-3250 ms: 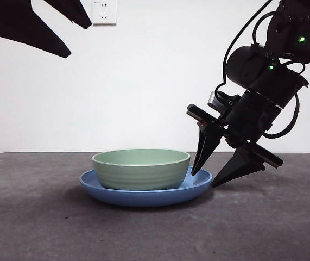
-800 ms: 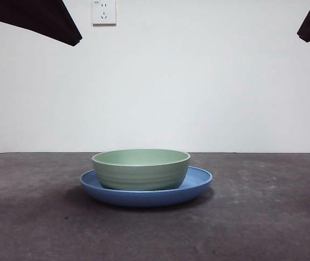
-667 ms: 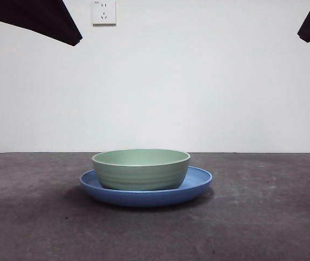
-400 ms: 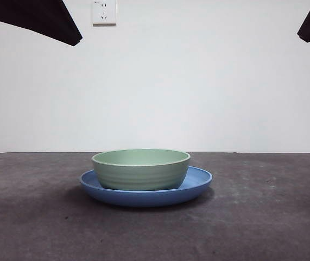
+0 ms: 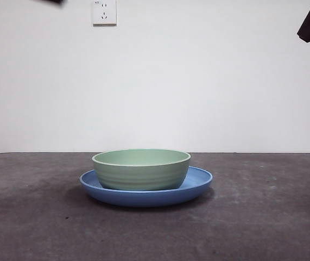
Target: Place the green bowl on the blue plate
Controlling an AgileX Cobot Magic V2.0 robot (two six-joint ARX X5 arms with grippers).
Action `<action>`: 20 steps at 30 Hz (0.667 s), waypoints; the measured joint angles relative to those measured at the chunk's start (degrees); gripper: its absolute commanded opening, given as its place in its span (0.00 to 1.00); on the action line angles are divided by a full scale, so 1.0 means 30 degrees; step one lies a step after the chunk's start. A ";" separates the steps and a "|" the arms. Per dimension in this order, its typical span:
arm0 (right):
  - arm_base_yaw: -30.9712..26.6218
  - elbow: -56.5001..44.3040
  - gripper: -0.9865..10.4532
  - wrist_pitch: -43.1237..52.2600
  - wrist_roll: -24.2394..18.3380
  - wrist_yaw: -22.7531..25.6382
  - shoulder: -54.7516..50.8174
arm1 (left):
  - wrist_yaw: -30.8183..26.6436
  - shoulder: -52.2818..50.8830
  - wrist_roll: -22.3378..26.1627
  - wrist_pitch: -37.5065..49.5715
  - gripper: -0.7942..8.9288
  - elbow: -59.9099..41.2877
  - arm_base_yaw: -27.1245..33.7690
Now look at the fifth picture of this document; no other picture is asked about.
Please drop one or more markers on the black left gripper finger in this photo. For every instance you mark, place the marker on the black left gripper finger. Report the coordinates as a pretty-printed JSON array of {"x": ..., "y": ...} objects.
[{"x": 54, "y": 1}]

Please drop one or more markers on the green ribbed bowl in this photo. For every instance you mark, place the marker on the green ribbed bowl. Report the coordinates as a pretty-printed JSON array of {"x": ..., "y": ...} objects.
[{"x": 141, "y": 174}]

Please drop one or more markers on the blue plate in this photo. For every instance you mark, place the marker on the blue plate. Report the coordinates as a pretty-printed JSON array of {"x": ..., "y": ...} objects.
[{"x": 144, "y": 199}]

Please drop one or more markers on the white wall socket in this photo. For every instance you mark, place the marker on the white wall socket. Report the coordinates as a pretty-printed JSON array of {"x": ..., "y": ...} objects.
[{"x": 104, "y": 13}]

